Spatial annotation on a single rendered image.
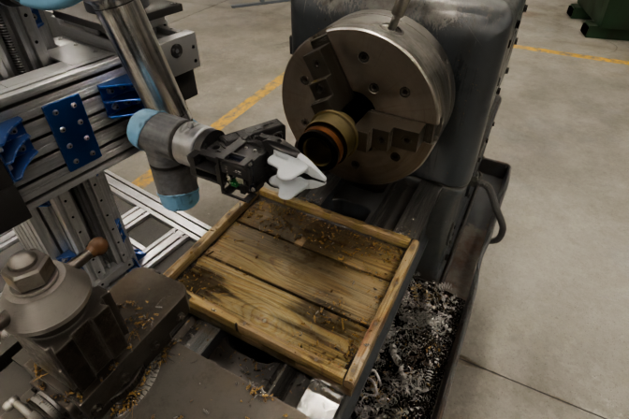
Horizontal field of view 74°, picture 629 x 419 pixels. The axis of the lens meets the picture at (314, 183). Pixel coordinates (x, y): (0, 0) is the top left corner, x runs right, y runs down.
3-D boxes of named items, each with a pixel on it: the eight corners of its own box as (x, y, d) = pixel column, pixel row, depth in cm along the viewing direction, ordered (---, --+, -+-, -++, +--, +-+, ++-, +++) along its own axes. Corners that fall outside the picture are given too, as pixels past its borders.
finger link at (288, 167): (311, 198, 59) (256, 180, 63) (329, 177, 63) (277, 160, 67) (310, 181, 57) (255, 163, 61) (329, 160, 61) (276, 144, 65)
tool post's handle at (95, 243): (102, 243, 46) (96, 230, 44) (115, 250, 45) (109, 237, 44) (66, 271, 43) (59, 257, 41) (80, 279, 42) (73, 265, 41)
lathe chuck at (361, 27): (290, 121, 98) (323, -15, 76) (410, 186, 92) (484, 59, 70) (269, 138, 92) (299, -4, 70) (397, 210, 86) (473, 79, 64)
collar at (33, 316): (57, 258, 45) (47, 238, 43) (109, 286, 42) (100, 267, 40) (-19, 314, 39) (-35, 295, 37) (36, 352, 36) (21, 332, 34)
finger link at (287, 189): (311, 215, 61) (258, 196, 65) (329, 193, 65) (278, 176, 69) (311, 199, 59) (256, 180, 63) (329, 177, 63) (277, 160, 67)
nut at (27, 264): (41, 258, 41) (26, 232, 38) (68, 273, 39) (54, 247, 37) (0, 287, 38) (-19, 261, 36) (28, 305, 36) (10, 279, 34)
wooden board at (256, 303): (257, 197, 92) (256, 183, 90) (416, 255, 79) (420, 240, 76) (158, 296, 71) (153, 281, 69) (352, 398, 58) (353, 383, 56)
